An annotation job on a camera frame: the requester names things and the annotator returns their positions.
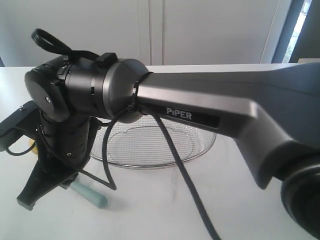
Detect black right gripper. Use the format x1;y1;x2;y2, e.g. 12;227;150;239
16;113;100;211

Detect yellow lemon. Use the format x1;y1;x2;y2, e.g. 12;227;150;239
28;139;38;155

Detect green handled peeler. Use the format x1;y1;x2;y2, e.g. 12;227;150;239
69;181;108;209

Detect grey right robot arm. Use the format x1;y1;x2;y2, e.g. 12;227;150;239
17;53;320;239

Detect white cabinet doors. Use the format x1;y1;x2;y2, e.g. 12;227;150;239
0;0;291;67

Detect metal wire mesh basket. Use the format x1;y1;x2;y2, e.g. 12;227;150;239
106;115;217;169

